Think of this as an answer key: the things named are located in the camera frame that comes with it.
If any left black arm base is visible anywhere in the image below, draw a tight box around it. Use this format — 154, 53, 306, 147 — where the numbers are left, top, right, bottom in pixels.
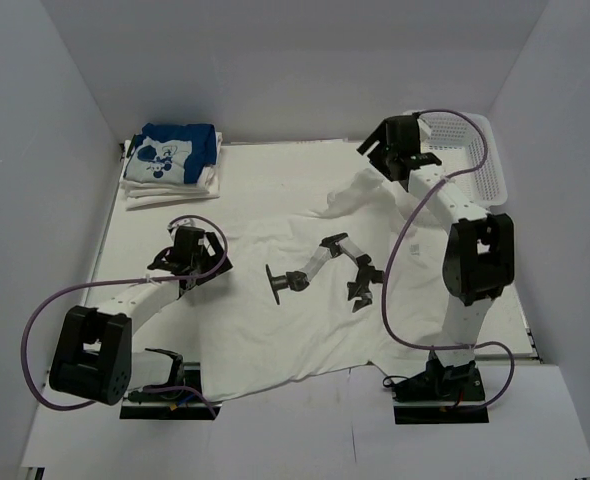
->
119, 390, 221, 421

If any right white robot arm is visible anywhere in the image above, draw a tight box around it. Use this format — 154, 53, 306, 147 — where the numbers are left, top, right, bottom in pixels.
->
358, 113, 515, 399

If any blue white t shirt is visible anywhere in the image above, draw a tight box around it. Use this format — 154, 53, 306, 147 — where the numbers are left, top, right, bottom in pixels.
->
123, 123, 218, 186

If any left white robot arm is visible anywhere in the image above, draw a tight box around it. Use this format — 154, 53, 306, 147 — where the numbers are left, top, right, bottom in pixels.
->
48, 225, 232, 405

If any white t shirt robot print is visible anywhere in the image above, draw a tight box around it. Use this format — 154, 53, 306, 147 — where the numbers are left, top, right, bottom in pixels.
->
190, 169, 448, 400

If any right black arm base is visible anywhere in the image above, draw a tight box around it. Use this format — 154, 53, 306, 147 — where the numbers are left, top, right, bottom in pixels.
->
382, 358, 489, 425

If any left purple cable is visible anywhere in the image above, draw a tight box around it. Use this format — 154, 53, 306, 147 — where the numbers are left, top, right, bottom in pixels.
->
22, 214, 229, 414

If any folded white t shirt stack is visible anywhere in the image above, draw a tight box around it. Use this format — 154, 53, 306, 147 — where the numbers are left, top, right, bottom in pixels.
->
120, 131, 223, 210

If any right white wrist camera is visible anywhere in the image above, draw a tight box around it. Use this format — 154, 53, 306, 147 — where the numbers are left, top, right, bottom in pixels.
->
417, 117, 432, 143

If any white plastic basket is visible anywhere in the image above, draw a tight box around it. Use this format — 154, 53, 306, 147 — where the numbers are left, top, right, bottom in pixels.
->
408, 111, 508, 230

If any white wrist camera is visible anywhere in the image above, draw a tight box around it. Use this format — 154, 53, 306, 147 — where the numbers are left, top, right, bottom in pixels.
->
167, 222, 184, 236
417, 117, 432, 143

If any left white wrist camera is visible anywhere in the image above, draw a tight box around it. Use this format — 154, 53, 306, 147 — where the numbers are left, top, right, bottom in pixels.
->
167, 222, 184, 236

